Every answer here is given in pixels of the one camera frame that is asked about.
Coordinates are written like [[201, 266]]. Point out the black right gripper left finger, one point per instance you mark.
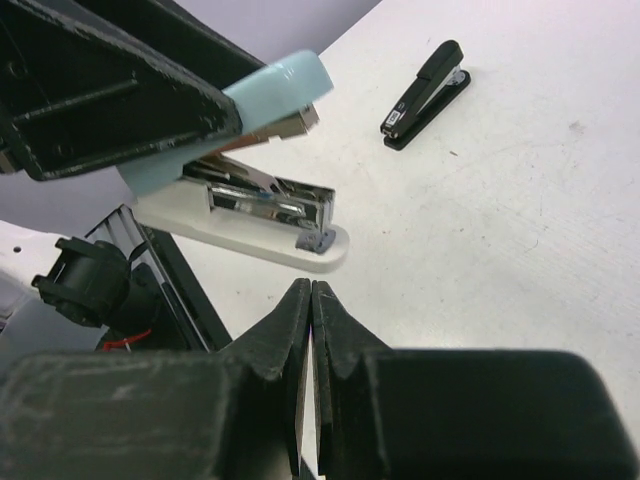
[[234, 414]]

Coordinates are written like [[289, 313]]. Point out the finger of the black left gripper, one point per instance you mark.
[[87, 85]]

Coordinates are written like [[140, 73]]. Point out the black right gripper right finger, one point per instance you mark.
[[385, 413]]

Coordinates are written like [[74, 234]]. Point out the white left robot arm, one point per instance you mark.
[[94, 284]]

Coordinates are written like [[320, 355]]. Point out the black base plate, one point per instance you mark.
[[188, 320]]

